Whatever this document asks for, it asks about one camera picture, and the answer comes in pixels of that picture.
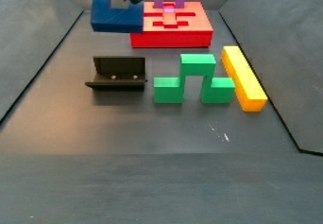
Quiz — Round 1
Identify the black angle bracket fixture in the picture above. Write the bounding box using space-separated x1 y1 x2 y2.
84 56 147 89

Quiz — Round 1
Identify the blue U-shaped block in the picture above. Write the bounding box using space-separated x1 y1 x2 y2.
91 0 144 33

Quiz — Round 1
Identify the yellow long bar block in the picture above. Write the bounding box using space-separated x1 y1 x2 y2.
220 45 267 112

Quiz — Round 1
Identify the green stepped arch block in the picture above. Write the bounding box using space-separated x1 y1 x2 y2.
153 54 235 104

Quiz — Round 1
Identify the red slotted base block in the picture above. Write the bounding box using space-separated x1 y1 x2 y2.
129 1 213 48

